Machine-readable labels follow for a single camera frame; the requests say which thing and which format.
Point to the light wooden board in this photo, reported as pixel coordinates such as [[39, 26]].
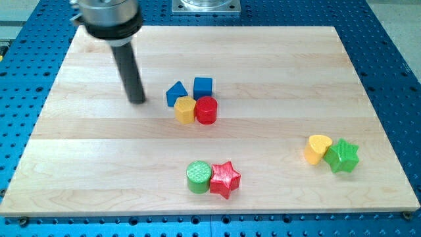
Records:
[[92, 153]]

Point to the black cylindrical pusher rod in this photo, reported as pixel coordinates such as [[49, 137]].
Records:
[[129, 73]]

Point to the red circle block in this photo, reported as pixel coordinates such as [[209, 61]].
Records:
[[206, 110]]

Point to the yellow heart block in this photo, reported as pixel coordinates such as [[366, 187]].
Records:
[[316, 147]]

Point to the blue perforated metal table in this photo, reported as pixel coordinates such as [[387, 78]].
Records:
[[391, 80]]

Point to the red star block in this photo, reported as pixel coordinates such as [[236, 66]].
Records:
[[224, 179]]

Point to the green star block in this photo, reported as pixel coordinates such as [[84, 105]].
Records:
[[342, 157]]

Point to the yellow hexagon block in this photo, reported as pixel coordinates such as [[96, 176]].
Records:
[[184, 109]]

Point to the blue triangle block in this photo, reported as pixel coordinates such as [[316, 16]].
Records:
[[176, 91]]

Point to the blue cube block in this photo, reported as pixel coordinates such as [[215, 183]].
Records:
[[202, 87]]

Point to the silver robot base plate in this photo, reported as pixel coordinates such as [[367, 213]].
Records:
[[205, 6]]

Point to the green circle block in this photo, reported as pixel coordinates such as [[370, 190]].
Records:
[[198, 175]]

